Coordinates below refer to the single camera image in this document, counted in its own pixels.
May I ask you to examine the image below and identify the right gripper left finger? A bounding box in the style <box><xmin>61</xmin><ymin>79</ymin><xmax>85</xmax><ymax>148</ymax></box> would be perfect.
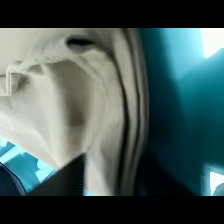
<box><xmin>27</xmin><ymin>153</ymin><xmax>87</xmax><ymax>197</ymax></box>

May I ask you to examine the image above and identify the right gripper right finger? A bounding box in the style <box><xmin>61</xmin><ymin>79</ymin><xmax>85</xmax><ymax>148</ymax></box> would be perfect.
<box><xmin>137</xmin><ymin>155</ymin><xmax>198</xmax><ymax>197</ymax></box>

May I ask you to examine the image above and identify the white garment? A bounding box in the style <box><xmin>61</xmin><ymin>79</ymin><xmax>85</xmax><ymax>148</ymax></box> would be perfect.
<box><xmin>0</xmin><ymin>28</ymin><xmax>151</xmax><ymax>197</ymax></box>

